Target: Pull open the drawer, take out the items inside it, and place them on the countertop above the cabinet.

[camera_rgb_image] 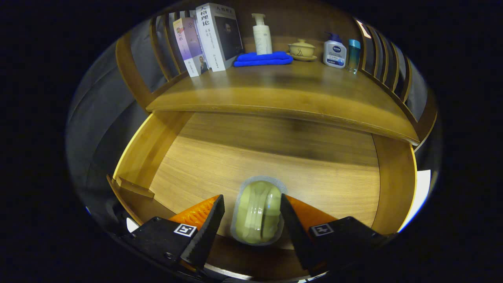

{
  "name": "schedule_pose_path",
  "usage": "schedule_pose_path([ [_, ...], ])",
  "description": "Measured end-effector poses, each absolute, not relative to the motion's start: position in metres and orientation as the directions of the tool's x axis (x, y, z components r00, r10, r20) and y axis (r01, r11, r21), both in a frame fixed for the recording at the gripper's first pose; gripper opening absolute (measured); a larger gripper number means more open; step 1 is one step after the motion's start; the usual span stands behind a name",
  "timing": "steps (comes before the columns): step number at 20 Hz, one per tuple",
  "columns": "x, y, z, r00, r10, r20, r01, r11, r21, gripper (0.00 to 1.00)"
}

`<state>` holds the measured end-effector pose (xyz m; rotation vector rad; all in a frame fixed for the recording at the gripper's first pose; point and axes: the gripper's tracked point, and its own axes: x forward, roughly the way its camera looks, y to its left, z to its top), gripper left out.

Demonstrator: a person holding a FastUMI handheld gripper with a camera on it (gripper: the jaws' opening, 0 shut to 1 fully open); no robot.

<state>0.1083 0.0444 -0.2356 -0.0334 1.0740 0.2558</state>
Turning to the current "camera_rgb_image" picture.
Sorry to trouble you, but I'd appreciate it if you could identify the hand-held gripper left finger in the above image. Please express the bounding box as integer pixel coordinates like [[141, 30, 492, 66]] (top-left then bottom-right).
[[124, 194, 226, 272]]

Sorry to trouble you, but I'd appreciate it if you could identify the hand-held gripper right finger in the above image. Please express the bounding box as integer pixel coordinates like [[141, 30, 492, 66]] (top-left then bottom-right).
[[280, 193, 395, 277]]

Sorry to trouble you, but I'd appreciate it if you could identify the green scrubbing brush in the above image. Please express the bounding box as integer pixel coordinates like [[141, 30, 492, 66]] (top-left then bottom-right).
[[230, 176, 288, 246]]

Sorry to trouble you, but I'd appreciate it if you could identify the wooden drawer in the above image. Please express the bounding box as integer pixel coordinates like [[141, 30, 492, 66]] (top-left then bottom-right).
[[106, 110, 418, 280]]

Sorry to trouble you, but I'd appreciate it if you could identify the wooden countertop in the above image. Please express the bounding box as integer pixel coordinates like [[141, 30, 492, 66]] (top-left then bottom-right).
[[146, 59, 420, 146]]

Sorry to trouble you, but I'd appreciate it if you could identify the blue folded cloth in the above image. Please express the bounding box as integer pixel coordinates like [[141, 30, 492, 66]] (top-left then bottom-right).
[[233, 51, 294, 67]]

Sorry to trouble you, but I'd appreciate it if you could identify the yellow lidded teacup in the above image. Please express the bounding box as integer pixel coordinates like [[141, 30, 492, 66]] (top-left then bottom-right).
[[288, 39, 318, 62]]

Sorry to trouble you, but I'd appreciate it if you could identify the white bottle with blue cap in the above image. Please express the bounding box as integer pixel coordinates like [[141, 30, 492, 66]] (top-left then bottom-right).
[[323, 32, 347, 69]]

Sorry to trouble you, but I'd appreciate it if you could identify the teal bottle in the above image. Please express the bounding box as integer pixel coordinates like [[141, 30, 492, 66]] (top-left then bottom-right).
[[347, 39, 361, 74]]

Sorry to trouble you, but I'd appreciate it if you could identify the purple book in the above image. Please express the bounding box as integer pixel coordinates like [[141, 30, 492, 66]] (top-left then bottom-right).
[[173, 17, 209, 78]]

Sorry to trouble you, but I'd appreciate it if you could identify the thick white book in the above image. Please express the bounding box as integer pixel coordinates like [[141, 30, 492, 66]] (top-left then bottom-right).
[[195, 3, 244, 72]]

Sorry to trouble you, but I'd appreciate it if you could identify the white pump bottle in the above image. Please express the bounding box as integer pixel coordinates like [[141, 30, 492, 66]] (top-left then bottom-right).
[[251, 13, 273, 55]]

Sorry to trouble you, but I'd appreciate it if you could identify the thin white book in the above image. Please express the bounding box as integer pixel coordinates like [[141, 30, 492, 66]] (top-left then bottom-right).
[[189, 10, 213, 71]]

